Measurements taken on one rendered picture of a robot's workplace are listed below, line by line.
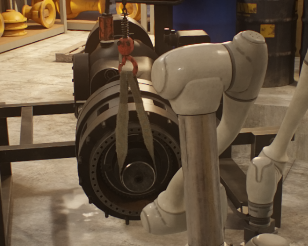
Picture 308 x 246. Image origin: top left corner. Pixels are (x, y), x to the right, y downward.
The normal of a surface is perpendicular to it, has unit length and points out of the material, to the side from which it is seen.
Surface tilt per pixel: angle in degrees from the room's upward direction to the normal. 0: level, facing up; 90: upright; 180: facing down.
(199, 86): 87
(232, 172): 0
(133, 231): 0
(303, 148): 90
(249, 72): 103
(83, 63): 34
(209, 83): 86
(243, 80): 112
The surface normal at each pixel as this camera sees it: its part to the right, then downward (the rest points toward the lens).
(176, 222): 0.33, 0.49
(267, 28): -0.10, 0.30
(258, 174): -0.35, 0.14
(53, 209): -0.02, -0.95
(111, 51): -0.21, -0.58
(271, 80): 0.14, 0.30
